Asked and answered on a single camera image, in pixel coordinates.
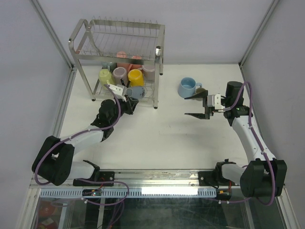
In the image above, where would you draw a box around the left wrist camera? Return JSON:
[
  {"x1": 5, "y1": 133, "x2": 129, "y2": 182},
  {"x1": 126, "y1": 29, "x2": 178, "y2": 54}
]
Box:
[{"x1": 105, "y1": 84, "x2": 127, "y2": 102}]

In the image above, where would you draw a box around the small olive cup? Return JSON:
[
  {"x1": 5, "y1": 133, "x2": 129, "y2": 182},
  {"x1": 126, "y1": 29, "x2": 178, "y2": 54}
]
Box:
[{"x1": 195, "y1": 88, "x2": 206, "y2": 101}]

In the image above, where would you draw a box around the yellow mug black handle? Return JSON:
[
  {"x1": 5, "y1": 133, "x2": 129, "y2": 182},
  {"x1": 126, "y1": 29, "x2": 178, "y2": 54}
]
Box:
[{"x1": 128, "y1": 69, "x2": 144, "y2": 87}]

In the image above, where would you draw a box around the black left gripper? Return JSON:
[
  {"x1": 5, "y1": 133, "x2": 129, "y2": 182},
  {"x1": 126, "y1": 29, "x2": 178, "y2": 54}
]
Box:
[{"x1": 110, "y1": 94, "x2": 138, "y2": 125}]

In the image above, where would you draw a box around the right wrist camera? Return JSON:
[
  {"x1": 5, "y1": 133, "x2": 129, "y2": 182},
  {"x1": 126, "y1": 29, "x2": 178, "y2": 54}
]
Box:
[{"x1": 207, "y1": 94, "x2": 225, "y2": 112}]

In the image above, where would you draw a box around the tall pink cup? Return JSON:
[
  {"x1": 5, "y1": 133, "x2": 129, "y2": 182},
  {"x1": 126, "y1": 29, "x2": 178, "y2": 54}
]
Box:
[{"x1": 116, "y1": 50, "x2": 132, "y2": 70}]

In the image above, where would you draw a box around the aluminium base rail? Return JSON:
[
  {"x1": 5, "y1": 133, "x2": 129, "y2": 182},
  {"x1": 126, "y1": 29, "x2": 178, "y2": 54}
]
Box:
[{"x1": 30, "y1": 169, "x2": 241, "y2": 191}]

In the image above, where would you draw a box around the pale green mug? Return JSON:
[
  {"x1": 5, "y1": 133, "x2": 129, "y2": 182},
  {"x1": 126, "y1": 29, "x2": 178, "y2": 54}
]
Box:
[{"x1": 99, "y1": 69, "x2": 115, "y2": 87}]

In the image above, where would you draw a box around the grey white small mug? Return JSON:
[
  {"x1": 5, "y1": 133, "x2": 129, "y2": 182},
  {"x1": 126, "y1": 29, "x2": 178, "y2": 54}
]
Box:
[{"x1": 126, "y1": 86, "x2": 146, "y2": 100}]

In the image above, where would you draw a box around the grey-blue round ceramic cup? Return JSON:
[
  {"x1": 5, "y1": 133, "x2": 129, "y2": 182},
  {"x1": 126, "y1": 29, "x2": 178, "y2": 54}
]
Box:
[{"x1": 102, "y1": 62, "x2": 117, "y2": 72}]

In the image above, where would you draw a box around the stainless steel dish rack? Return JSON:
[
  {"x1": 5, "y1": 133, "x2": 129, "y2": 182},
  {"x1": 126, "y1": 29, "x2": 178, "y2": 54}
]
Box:
[{"x1": 68, "y1": 18, "x2": 165, "y2": 109}]

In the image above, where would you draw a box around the lilac mug with handle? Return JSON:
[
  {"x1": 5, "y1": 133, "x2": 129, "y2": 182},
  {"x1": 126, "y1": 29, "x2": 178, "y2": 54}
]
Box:
[{"x1": 142, "y1": 65, "x2": 155, "y2": 81}]

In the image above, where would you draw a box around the lilac mug black handle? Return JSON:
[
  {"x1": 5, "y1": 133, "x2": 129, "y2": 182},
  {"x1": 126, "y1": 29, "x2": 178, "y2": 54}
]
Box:
[{"x1": 112, "y1": 67, "x2": 128, "y2": 86}]

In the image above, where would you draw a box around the light blue mug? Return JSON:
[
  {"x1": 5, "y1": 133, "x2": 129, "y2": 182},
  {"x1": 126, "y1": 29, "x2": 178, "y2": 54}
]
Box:
[{"x1": 178, "y1": 77, "x2": 202, "y2": 98}]

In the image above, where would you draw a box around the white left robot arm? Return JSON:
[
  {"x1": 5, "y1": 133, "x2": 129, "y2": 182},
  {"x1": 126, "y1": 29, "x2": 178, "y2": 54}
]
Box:
[{"x1": 31, "y1": 96, "x2": 139, "y2": 186}]

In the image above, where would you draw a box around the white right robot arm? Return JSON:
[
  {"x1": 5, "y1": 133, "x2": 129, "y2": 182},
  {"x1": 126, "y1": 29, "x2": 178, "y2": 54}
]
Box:
[{"x1": 190, "y1": 81, "x2": 287, "y2": 200}]

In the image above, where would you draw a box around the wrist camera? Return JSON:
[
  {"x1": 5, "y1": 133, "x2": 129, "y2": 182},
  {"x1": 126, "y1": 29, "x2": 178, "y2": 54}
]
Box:
[
  {"x1": 105, "y1": 84, "x2": 127, "y2": 102},
  {"x1": 207, "y1": 94, "x2": 225, "y2": 112}
]

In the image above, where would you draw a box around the white slotted cable duct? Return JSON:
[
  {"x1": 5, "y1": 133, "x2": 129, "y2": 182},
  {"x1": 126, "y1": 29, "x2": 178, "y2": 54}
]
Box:
[{"x1": 40, "y1": 187, "x2": 216, "y2": 198}]

